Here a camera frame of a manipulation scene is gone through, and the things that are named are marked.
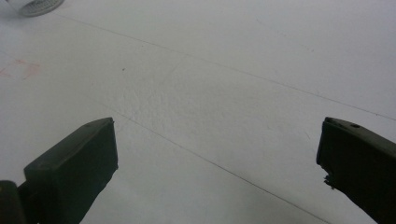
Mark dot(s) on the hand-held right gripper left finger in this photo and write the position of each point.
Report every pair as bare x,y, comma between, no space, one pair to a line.
74,168

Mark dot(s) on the clear glass jar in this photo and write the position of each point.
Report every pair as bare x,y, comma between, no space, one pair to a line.
37,6

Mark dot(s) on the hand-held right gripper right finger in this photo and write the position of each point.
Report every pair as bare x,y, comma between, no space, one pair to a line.
361,165

